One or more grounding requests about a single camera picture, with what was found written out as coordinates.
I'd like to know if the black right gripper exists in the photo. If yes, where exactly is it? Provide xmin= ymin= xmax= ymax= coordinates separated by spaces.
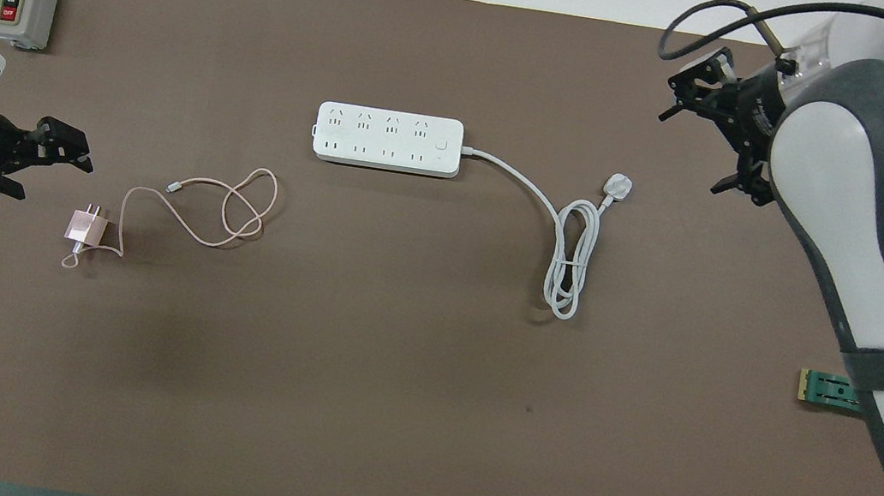
xmin=648 ymin=40 xmax=795 ymax=210

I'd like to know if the pink charger adapter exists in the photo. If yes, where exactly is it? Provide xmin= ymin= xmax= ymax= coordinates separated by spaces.
xmin=65 ymin=201 xmax=119 ymax=250

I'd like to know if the pink charging cable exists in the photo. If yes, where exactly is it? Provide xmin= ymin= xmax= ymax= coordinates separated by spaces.
xmin=59 ymin=141 xmax=282 ymax=297

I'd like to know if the white power strip with cord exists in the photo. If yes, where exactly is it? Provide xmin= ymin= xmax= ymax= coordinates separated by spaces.
xmin=292 ymin=99 xmax=641 ymax=327

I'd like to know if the brown table mat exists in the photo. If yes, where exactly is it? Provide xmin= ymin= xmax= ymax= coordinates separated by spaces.
xmin=0 ymin=0 xmax=884 ymax=496

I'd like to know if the grey on-off switch box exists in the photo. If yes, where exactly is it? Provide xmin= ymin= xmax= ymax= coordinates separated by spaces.
xmin=0 ymin=0 xmax=58 ymax=53

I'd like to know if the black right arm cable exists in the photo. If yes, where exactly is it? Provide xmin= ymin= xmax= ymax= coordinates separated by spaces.
xmin=656 ymin=0 xmax=884 ymax=93

